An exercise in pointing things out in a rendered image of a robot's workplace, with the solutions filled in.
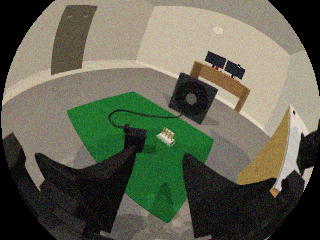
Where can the green circuit board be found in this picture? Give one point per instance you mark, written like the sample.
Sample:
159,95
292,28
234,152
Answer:
157,182

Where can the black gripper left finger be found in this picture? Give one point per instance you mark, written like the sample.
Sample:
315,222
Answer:
98,187

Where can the black cable with plug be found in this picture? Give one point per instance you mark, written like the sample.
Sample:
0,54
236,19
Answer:
134,136

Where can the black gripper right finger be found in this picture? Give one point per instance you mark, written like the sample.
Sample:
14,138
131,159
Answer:
213,198

